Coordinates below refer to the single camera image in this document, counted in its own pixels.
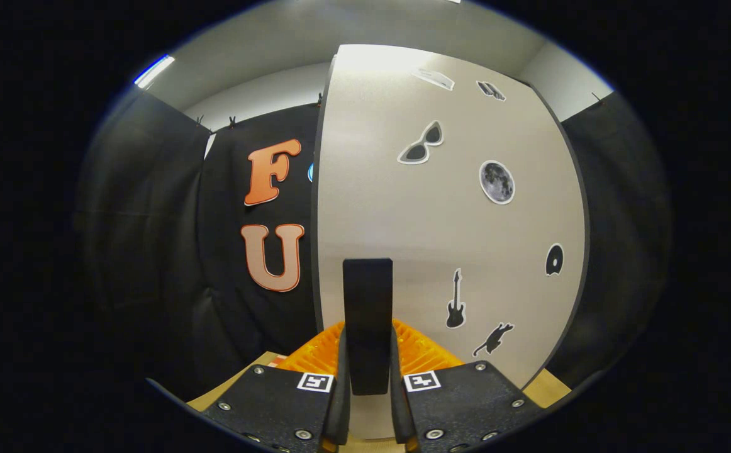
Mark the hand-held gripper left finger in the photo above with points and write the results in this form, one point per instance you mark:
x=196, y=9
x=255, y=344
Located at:
x=343, y=402

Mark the grey shoe cabinet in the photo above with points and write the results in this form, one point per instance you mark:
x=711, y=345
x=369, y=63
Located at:
x=314, y=220

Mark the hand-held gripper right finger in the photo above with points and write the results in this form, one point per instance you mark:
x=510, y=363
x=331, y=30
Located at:
x=398, y=402

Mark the black backdrop cloth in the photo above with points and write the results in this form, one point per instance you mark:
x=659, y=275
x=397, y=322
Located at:
x=151, y=220

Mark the narrow ceiling light strip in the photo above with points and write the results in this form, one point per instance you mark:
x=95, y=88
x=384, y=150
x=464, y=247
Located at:
x=153, y=71

